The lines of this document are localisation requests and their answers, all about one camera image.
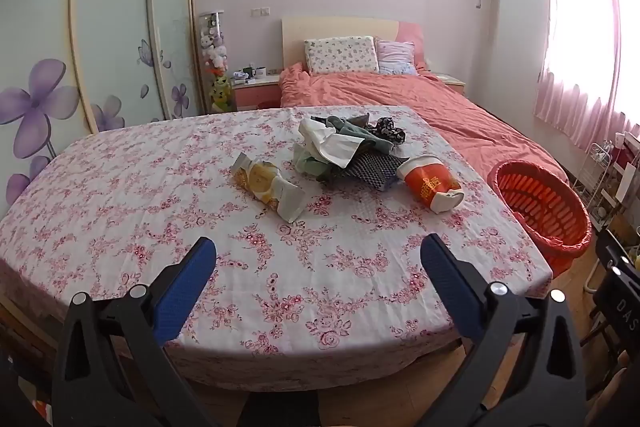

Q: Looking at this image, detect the light green cloth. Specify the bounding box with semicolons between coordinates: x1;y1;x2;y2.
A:
292;143;333;182

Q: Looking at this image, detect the pink curtain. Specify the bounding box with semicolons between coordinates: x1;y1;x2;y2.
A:
532;0;640;152

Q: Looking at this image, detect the orange paper noodle cup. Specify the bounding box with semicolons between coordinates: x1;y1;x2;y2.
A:
397;155;465;214

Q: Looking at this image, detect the dark floral cloth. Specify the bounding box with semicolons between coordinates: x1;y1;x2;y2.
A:
367;117;407;144

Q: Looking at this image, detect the white floral pillow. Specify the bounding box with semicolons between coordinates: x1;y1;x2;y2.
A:
304;36;380;76

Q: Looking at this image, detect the yellow snack packet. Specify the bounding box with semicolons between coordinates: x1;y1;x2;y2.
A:
230;153;307;224

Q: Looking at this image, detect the orange plastic laundry basket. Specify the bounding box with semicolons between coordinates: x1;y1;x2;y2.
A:
487;161;592;278

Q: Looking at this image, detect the clear tube of plush toys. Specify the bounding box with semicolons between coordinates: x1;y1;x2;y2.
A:
198;11;236;114

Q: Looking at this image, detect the bed with pink duvet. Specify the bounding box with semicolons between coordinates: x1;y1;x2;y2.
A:
278;62;568;188

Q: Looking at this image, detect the pink striped pillow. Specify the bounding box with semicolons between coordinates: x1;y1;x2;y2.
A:
375;39;418;75

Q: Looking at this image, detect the white wire rack cart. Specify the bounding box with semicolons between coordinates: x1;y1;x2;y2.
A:
580;142;618;208

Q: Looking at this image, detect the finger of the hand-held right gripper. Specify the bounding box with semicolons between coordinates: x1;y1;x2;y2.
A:
595;229;640;278

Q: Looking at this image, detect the glass wardrobe with purple flowers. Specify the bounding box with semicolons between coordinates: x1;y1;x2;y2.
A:
0;0;203;208

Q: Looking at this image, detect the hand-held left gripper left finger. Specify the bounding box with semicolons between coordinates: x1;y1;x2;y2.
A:
51;236;218;427

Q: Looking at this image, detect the cream and pink headboard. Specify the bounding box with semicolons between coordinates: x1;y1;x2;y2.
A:
281;18;426;68

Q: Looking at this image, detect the pink floral tablecloth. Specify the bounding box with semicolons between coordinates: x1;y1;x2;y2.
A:
0;104;553;393

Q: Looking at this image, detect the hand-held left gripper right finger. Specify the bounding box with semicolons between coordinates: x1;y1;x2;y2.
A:
419;234;588;427

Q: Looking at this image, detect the pink and white nightstand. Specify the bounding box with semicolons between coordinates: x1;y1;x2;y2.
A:
232;74;282;112
440;74;467;95

